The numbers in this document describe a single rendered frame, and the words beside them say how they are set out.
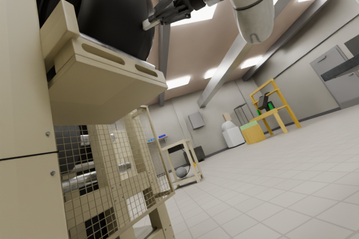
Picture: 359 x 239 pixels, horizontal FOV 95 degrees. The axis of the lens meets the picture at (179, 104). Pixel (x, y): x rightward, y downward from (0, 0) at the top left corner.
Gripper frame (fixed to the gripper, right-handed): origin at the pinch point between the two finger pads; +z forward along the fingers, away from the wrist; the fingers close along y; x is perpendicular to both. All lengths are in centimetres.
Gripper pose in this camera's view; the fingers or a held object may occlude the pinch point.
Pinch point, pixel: (150, 22)
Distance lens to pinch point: 67.5
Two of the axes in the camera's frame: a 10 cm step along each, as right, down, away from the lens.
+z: -8.6, 2.0, 4.7
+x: 1.4, 9.8, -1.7
